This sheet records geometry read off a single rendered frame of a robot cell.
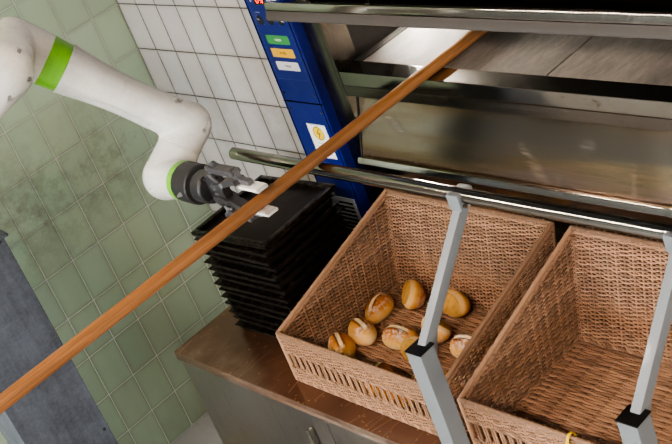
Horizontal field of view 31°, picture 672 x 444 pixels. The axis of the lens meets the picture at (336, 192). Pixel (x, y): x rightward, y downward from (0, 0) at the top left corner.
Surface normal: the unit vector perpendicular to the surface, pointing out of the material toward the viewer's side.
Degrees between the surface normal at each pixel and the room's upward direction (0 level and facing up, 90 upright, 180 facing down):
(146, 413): 90
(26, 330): 90
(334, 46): 90
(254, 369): 0
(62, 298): 90
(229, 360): 0
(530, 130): 70
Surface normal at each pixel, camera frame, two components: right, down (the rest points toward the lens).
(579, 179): -0.74, 0.22
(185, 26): -0.67, 0.54
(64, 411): 0.62, 0.17
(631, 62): -0.33, -0.83
